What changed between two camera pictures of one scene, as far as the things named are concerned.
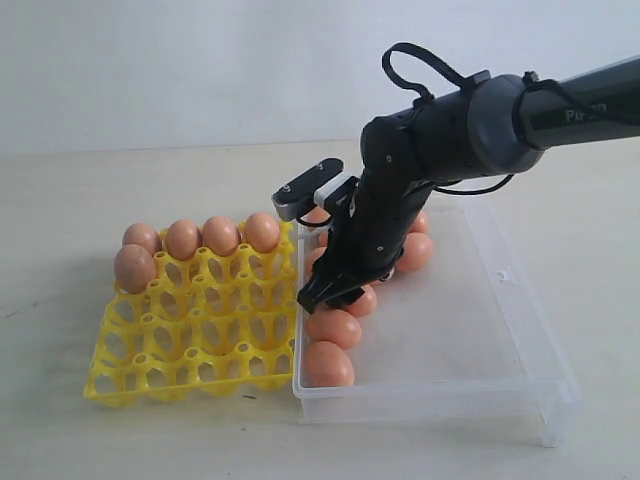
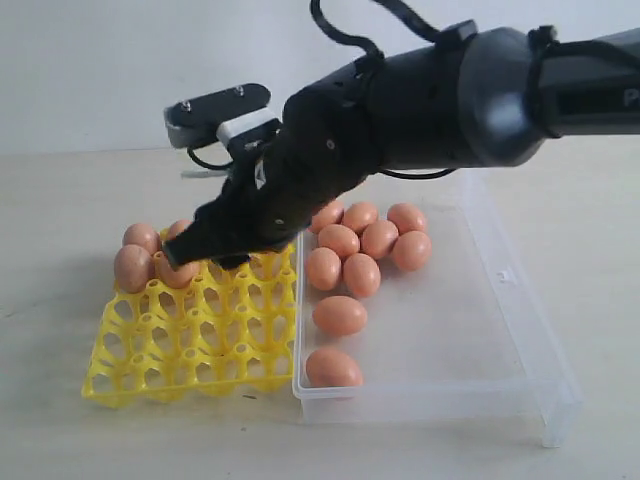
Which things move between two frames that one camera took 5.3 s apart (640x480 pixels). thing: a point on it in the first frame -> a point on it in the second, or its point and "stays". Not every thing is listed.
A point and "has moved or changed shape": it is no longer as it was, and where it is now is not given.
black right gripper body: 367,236 -> 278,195
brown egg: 134,268 stays
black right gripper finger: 317,293 -> 189,246
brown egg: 334,325 has moved or changed shape
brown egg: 365,304 -> 178,279
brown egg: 417,252 stays
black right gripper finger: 346,298 -> 231,261
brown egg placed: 142,234 stays
